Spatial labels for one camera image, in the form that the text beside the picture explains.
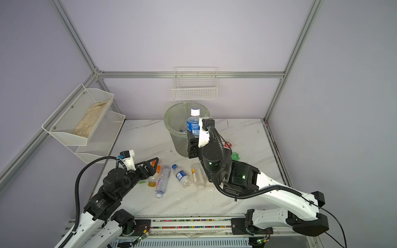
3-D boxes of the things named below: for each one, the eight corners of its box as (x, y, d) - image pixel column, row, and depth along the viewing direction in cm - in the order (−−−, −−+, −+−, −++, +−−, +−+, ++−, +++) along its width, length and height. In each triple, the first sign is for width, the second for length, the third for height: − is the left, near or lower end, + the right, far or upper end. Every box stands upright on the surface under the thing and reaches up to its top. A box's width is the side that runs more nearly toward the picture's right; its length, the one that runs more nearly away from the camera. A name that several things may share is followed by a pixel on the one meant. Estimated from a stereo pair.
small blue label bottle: (185, 190, 87) (184, 186, 83) (170, 170, 94) (168, 166, 90) (192, 184, 89) (192, 180, 85) (177, 165, 97) (176, 161, 93)
